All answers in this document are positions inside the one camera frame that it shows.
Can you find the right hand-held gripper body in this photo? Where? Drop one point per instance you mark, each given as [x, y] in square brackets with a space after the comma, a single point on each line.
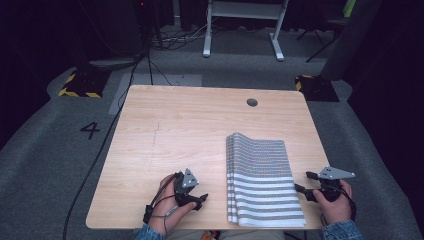
[330, 186]

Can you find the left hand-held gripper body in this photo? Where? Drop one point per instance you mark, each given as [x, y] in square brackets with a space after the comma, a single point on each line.
[184, 186]

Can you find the grey white striped towel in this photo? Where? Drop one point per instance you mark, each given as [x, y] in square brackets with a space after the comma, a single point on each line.
[263, 180]

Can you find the person's right hand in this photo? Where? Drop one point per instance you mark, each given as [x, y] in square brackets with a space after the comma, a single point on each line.
[335, 208]

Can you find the person's left hand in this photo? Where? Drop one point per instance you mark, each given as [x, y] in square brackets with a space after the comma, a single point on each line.
[168, 206]

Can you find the black yellow striped stand base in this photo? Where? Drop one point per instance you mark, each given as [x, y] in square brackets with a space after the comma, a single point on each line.
[316, 88]
[85, 85]

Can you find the dark round table grommet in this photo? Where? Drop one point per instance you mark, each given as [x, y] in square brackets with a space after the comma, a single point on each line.
[252, 102]

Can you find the black chair legs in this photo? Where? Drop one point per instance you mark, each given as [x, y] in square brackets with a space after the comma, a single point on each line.
[320, 36]

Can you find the grey curtain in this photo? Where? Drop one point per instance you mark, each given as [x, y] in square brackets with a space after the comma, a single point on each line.
[353, 40]

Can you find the grey round stand foot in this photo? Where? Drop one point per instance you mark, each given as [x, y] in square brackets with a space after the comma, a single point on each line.
[113, 63]

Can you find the white metal desk frame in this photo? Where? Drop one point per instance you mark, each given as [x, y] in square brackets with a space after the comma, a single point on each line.
[245, 11]

